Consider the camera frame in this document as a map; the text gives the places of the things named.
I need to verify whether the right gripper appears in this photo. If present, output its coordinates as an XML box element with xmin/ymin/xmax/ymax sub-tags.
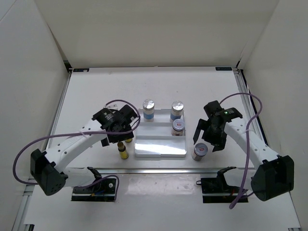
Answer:
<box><xmin>193</xmin><ymin>119</ymin><xmax>227</xmax><ymax>152</ymax></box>

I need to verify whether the spice jar red label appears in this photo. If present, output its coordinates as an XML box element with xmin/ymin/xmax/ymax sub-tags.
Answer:
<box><xmin>192</xmin><ymin>143</ymin><xmax>208</xmax><ymax>161</ymax></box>
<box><xmin>171</xmin><ymin>119</ymin><xmax>185</xmax><ymax>136</ymax></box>

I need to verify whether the yellow small bottle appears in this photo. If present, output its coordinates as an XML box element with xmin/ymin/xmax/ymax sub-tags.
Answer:
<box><xmin>117</xmin><ymin>142</ymin><xmax>129</xmax><ymax>159</ymax></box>
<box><xmin>125</xmin><ymin>138</ymin><xmax>133</xmax><ymax>143</ymax></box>

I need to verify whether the blue-label bead jar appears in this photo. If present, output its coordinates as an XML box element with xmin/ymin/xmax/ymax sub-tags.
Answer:
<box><xmin>170</xmin><ymin>101</ymin><xmax>184</xmax><ymax>122</ymax></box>
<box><xmin>142</xmin><ymin>99</ymin><xmax>154</xmax><ymax>122</ymax></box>

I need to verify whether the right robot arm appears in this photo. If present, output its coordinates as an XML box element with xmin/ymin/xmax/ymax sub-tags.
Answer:
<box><xmin>193</xmin><ymin>101</ymin><xmax>294</xmax><ymax>201</ymax></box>

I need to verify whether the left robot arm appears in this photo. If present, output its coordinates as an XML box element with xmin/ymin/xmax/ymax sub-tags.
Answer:
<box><xmin>30</xmin><ymin>104</ymin><xmax>140</xmax><ymax>196</ymax></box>

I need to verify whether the white divided tray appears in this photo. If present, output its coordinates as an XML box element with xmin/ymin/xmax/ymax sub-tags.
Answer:
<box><xmin>134</xmin><ymin>109</ymin><xmax>187</xmax><ymax>159</ymax></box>

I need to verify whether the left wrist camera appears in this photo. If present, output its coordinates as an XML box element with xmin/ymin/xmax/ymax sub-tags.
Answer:
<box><xmin>104</xmin><ymin>104</ymin><xmax>118</xmax><ymax>111</ymax></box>

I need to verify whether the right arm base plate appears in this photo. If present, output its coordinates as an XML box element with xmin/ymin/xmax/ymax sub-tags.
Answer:
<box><xmin>195</xmin><ymin>167</ymin><xmax>241</xmax><ymax>204</ymax></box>

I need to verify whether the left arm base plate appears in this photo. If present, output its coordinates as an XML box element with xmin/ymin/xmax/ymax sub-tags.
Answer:
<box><xmin>71</xmin><ymin>175</ymin><xmax>119</xmax><ymax>202</ymax></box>

